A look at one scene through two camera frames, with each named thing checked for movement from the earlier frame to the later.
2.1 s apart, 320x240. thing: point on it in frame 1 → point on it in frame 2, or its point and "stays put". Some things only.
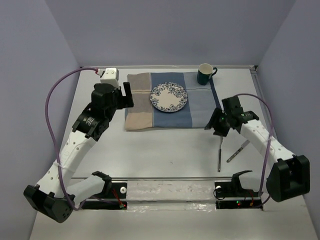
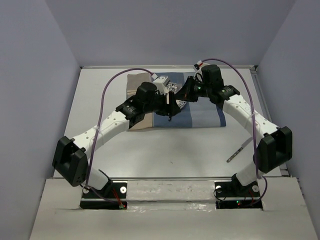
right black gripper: (213, 122) → (185, 93)
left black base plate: (116, 199) stays put
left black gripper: (125, 101) → (171, 109)
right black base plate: (231, 195) stays put
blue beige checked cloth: (170, 100) stays put
